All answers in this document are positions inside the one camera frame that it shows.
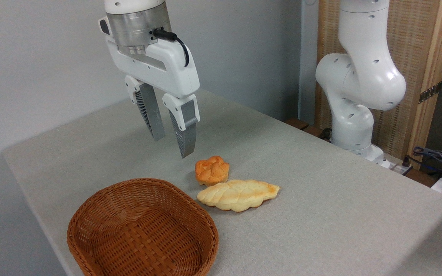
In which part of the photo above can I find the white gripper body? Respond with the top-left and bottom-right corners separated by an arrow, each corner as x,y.
106,36 -> 201,99

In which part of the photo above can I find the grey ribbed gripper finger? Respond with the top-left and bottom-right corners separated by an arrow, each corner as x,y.
124,75 -> 166,141
162,93 -> 201,159

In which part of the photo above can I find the metal screen hinge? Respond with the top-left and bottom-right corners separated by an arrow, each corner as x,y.
418,81 -> 442,104

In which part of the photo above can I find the pale braided bread loaf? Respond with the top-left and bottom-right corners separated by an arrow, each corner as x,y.
196,179 -> 281,212

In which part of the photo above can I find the blue grey cable bundle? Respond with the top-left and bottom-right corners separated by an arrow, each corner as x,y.
403,146 -> 442,181

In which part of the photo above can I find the orange round bread bun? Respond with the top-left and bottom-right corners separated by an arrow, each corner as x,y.
195,155 -> 230,187

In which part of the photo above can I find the brown woven wicker basket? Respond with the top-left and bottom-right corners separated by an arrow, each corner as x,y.
67,177 -> 219,276

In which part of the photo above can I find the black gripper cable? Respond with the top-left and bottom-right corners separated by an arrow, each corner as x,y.
152,28 -> 190,68

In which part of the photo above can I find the grey tablecloth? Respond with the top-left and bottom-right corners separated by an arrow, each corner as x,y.
2,88 -> 442,276

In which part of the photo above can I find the dark brown wooden block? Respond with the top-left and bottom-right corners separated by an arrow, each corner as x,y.
284,118 -> 310,131
302,126 -> 326,138

